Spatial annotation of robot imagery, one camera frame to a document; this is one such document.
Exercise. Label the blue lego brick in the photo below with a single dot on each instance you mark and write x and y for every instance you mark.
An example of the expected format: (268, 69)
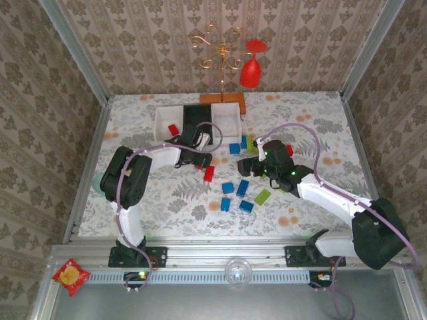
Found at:
(246, 206)
(243, 188)
(235, 148)
(244, 142)
(227, 187)
(225, 204)

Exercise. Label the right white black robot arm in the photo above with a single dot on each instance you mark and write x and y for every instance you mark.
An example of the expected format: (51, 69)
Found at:
(327, 196)

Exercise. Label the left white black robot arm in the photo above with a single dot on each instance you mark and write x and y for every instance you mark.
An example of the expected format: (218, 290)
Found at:
(128, 220)

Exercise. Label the white rectangular plastic container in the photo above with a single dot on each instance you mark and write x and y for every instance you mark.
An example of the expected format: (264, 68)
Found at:
(163, 116)
(227, 123)

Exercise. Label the black rectangular plastic container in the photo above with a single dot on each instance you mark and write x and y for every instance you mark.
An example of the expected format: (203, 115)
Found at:
(197, 113)

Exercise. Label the floral patterned table cover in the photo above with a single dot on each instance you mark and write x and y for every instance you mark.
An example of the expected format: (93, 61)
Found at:
(187, 226)

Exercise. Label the red plastic wine glass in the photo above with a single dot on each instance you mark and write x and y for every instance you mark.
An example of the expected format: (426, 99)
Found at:
(250, 71)

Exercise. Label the pale teal plastic cup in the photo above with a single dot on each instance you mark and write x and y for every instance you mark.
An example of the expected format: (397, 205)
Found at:
(96, 183)

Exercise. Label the clear glass dome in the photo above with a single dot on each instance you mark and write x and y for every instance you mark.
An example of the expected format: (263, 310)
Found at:
(237, 270)

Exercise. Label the small controller board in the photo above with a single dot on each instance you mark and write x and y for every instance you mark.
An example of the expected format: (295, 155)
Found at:
(136, 278)
(320, 279)

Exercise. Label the red snack packet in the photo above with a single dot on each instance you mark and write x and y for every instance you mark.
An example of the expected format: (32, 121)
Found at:
(70, 276)

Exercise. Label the aluminium side rail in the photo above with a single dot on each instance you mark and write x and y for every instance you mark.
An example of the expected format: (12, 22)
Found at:
(361, 150)
(97, 140)

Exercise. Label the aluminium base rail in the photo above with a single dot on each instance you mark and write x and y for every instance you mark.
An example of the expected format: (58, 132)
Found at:
(227, 253)

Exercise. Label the aluminium frame post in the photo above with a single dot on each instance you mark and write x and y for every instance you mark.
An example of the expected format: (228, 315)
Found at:
(73, 53)
(370, 50)

